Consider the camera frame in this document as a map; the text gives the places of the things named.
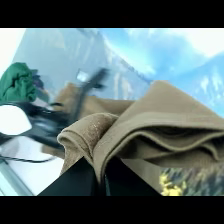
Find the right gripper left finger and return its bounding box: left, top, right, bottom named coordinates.
left=37, top=155, right=100, bottom=197

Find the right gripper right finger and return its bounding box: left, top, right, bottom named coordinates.
left=104, top=156, right=162, bottom=197

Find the brown T-shirt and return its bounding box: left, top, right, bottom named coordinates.
left=41, top=79, right=224, bottom=197

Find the black cable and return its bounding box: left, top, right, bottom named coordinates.
left=0, top=154, right=58, bottom=165

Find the green garment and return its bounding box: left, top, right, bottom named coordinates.
left=0, top=62, right=39, bottom=104

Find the silver frame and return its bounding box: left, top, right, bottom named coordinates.
left=0, top=157, right=35, bottom=197

